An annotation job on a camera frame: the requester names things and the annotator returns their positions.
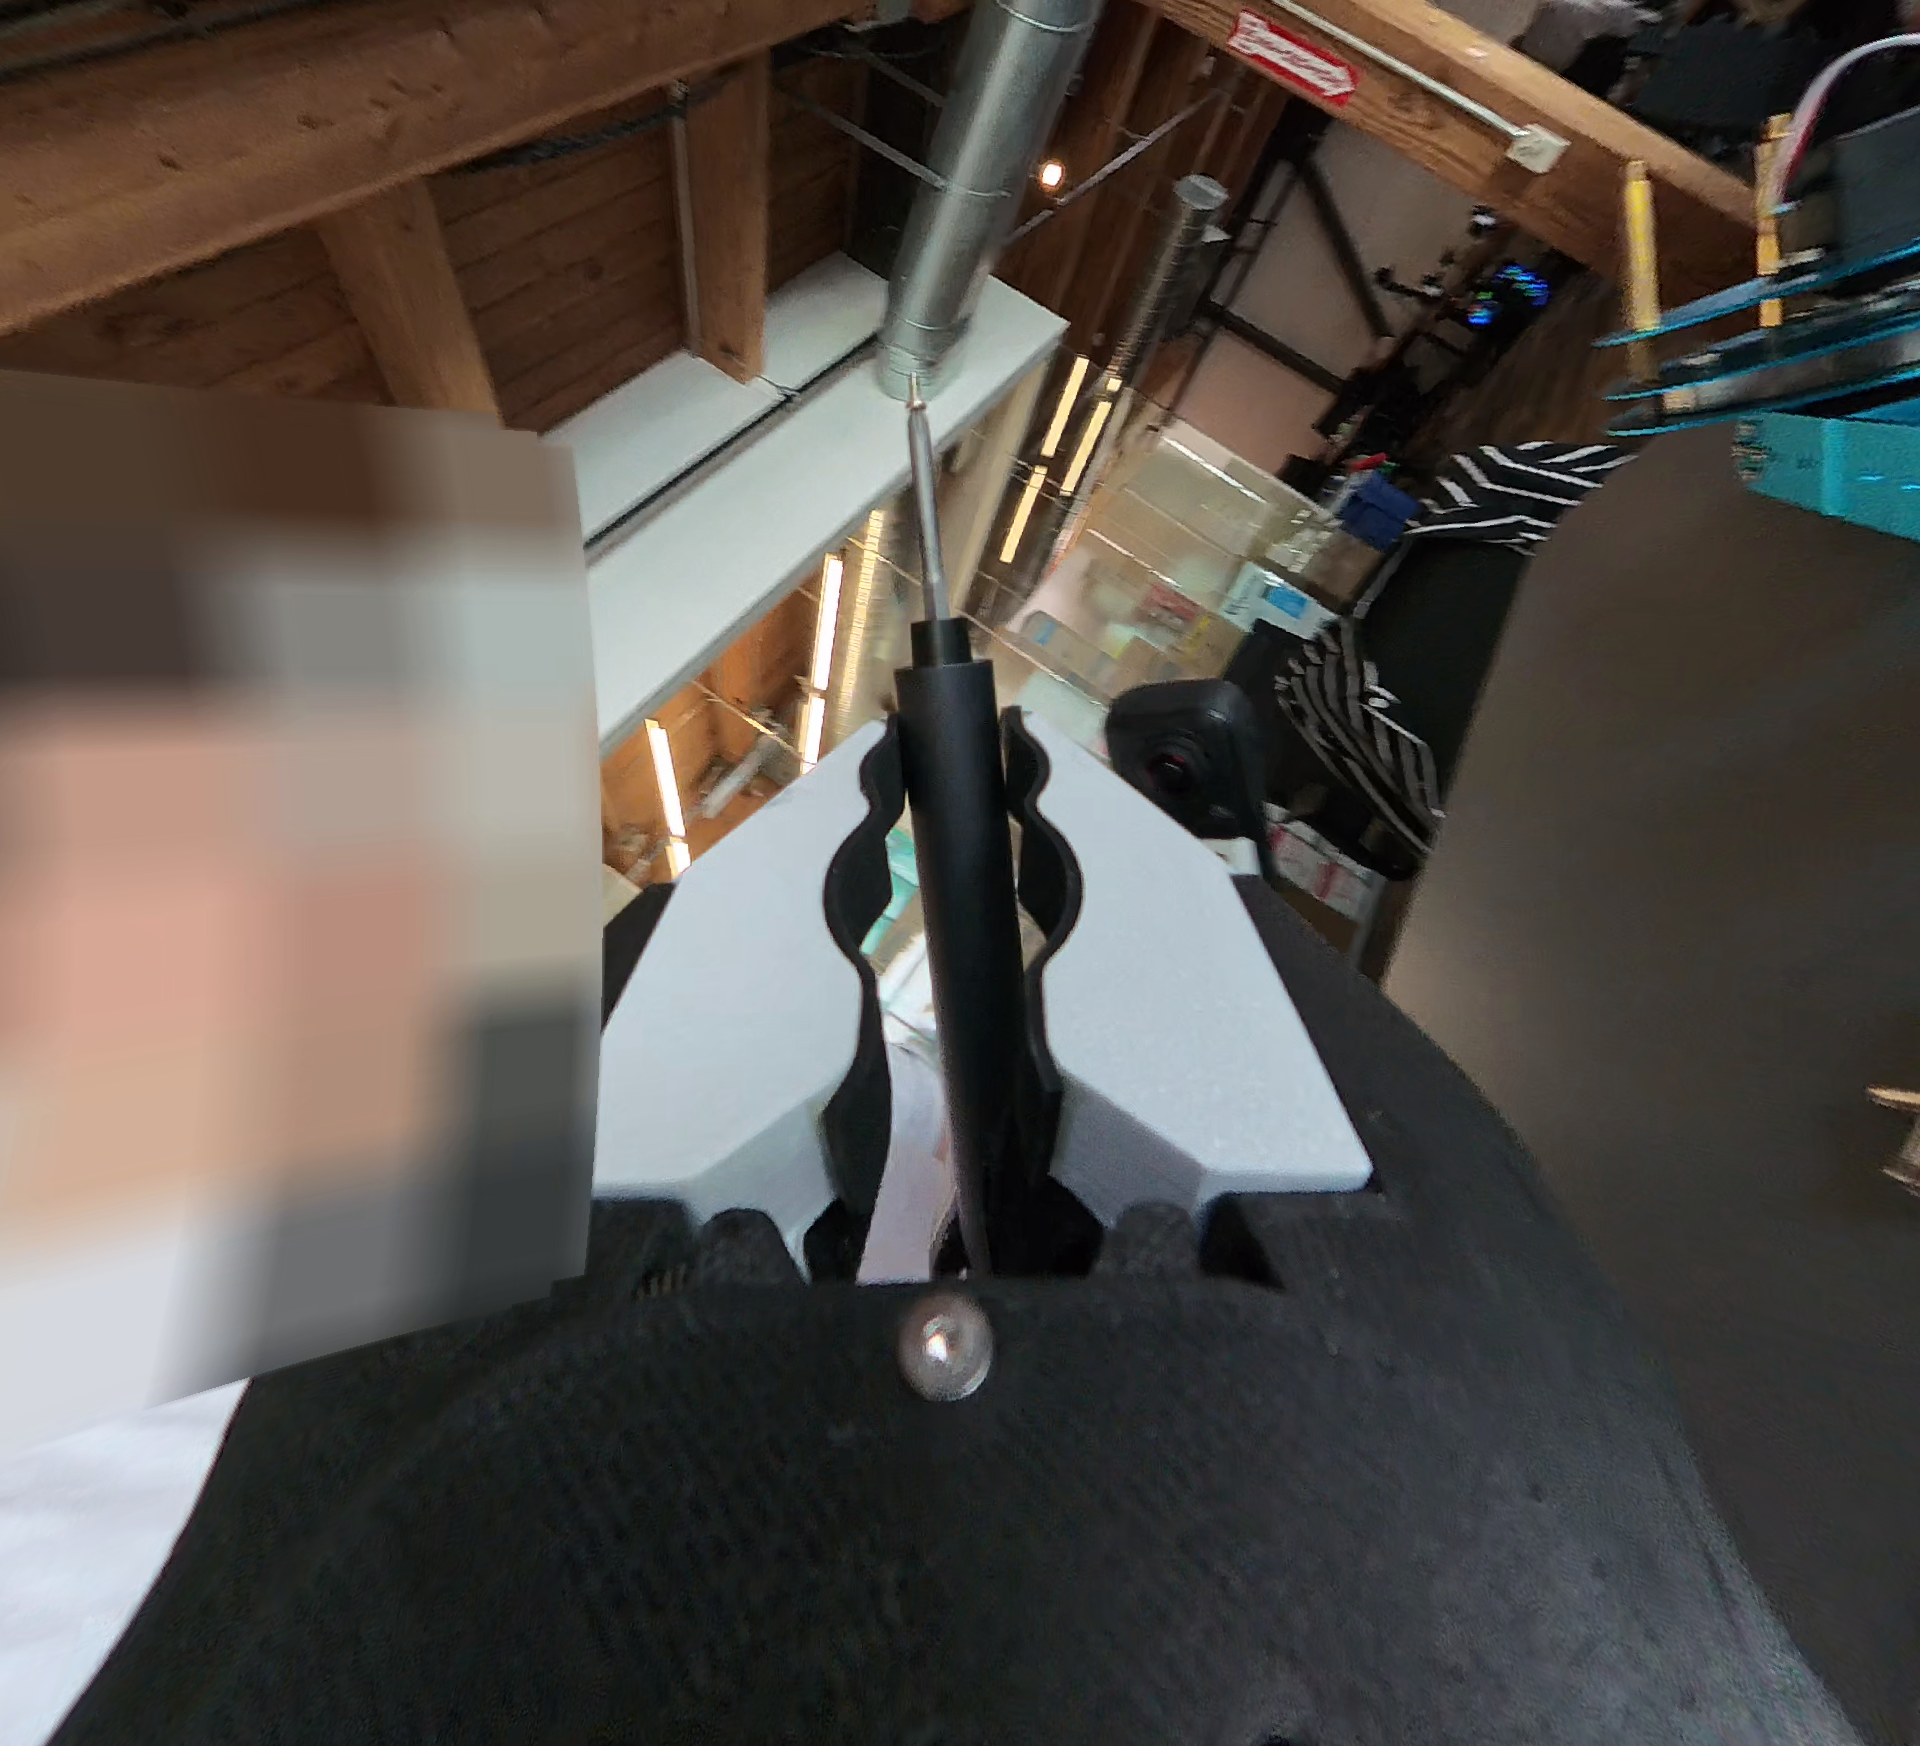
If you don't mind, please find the red white servo cable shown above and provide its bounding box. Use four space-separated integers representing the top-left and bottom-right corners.
1774 36 1920 210

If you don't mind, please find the black precision screwdriver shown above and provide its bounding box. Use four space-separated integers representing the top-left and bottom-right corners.
895 396 1039 1280

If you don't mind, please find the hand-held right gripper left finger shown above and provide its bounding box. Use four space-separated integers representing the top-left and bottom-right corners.
596 711 909 1245

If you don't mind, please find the blue storage bin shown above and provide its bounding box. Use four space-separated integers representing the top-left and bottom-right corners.
1334 469 1423 552

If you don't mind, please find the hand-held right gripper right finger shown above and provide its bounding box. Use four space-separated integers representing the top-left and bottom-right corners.
1000 708 1375 1218

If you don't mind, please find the person's white shirt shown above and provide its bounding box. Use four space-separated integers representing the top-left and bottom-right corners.
0 1377 251 1746

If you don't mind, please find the blue toy robot arm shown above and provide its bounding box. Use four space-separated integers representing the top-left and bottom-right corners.
1594 36 1920 527

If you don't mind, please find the black white striped cloth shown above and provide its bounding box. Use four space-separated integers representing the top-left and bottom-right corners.
1273 439 1640 867

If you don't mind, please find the wooden beam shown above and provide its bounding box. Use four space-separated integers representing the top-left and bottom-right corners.
1109 0 1759 277

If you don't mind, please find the red white sign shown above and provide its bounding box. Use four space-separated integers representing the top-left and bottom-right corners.
1224 6 1361 109

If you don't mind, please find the white ceiling ledge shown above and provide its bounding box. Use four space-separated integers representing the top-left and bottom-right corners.
544 249 1074 755

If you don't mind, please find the silver ventilation duct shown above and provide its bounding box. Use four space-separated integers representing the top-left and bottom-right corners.
0 0 1160 406

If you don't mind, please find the grey flexible duct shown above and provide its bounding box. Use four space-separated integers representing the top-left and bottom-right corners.
1113 172 1235 386

